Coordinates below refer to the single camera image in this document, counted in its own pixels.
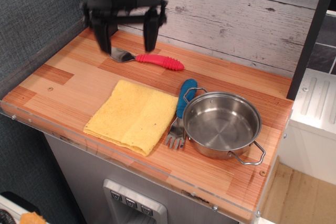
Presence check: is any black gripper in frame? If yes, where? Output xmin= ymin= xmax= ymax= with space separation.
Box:
xmin=80 ymin=0 xmax=167 ymax=53

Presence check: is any yellow cloth napkin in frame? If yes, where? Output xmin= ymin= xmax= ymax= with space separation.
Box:
xmin=83 ymin=80 xmax=178 ymax=156

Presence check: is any clear acrylic edge guard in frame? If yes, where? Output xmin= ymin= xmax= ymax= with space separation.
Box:
xmin=1 ymin=97 xmax=264 ymax=223

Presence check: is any small steel pot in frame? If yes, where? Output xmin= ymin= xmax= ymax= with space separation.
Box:
xmin=182 ymin=91 xmax=266 ymax=166

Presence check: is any grey dispenser button panel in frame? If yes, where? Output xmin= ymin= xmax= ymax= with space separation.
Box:
xmin=103 ymin=179 xmax=168 ymax=223

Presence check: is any orange object at corner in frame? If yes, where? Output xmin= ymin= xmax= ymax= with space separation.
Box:
xmin=19 ymin=212 xmax=47 ymax=224

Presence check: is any white toy sink unit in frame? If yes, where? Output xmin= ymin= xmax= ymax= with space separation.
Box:
xmin=277 ymin=10 xmax=336 ymax=185

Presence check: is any red handled spoon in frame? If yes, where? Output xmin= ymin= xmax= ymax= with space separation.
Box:
xmin=110 ymin=47 xmax=184 ymax=71

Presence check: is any blue handled fork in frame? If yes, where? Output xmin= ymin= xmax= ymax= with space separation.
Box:
xmin=165 ymin=79 xmax=198 ymax=150

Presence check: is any dark grey right post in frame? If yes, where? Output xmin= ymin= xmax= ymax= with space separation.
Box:
xmin=286 ymin=0 xmax=331 ymax=101

